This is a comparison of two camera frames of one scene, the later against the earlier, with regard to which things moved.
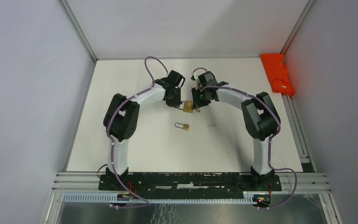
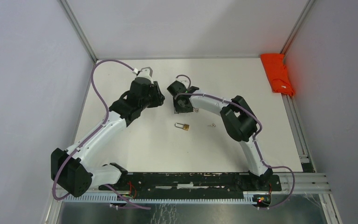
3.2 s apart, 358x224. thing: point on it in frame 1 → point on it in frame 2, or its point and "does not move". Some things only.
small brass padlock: [185, 127] does not move
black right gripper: [196, 102] → [178, 108]
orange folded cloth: [276, 71] does not move
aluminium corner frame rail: [298, 23] does not move
